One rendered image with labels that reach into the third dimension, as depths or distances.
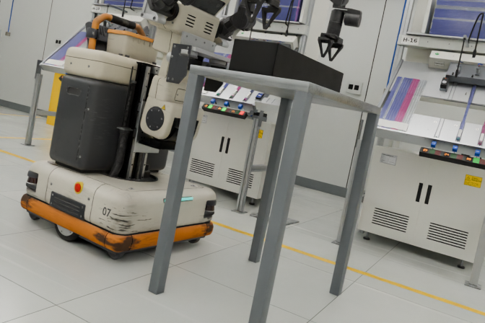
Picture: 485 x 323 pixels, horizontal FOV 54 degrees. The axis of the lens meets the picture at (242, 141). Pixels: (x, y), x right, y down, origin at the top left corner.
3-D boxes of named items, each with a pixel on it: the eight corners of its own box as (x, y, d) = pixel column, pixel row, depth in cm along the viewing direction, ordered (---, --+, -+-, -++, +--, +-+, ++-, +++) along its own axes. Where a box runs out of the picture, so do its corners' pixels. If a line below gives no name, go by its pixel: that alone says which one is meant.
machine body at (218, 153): (255, 207, 347) (271, 123, 343) (178, 183, 379) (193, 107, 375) (289, 200, 404) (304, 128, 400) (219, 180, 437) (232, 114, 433)
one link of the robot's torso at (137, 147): (124, 149, 214) (133, 95, 212) (167, 151, 238) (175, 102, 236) (167, 162, 200) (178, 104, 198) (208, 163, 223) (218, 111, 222)
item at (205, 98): (253, 112, 319) (252, 104, 314) (175, 96, 350) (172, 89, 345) (254, 111, 320) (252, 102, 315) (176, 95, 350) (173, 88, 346)
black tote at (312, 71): (302, 94, 208) (307, 68, 208) (338, 99, 199) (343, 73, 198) (227, 71, 160) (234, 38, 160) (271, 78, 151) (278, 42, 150)
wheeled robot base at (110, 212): (15, 210, 217) (24, 156, 215) (120, 202, 270) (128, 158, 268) (115, 259, 180) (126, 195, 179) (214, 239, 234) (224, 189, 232)
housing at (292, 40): (294, 58, 359) (292, 42, 350) (239, 50, 382) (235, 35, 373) (299, 52, 364) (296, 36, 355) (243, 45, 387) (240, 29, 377)
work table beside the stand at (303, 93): (147, 290, 166) (190, 64, 161) (252, 259, 225) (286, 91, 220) (255, 346, 142) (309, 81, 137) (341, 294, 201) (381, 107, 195)
